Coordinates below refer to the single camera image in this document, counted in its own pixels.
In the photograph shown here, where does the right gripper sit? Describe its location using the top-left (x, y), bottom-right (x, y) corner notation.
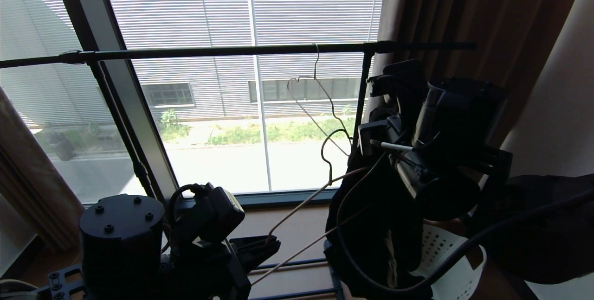
top-left (357, 117), bottom-right (413, 158)

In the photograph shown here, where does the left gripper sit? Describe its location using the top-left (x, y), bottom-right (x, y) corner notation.
top-left (162, 240), bottom-right (251, 300)

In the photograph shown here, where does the pink clothes hanger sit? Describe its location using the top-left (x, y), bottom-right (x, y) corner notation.
top-left (286, 44), bottom-right (354, 158)
top-left (250, 128), bottom-right (372, 287)

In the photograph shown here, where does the black garment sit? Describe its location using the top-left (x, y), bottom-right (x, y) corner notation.
top-left (324, 152), bottom-right (425, 300)

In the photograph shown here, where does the white laundry basket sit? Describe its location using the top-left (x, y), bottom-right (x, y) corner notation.
top-left (408, 223), bottom-right (488, 300)

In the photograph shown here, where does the black clothes rack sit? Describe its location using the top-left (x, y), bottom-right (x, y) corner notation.
top-left (0, 40), bottom-right (477, 300)

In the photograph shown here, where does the brown curtain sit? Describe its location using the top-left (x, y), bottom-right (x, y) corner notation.
top-left (367, 0), bottom-right (590, 185)
top-left (0, 86), bottom-right (87, 253)

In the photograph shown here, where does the window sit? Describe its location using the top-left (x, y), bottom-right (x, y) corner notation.
top-left (0, 0), bottom-right (388, 209)

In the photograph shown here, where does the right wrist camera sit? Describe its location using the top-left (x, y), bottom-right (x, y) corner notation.
top-left (366, 58), bottom-right (428, 110)

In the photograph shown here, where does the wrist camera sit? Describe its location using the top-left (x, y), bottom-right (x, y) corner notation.
top-left (366, 58), bottom-right (428, 110)
top-left (168, 183), bottom-right (245, 247)

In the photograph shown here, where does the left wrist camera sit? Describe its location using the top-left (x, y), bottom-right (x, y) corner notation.
top-left (168, 183), bottom-right (245, 247)

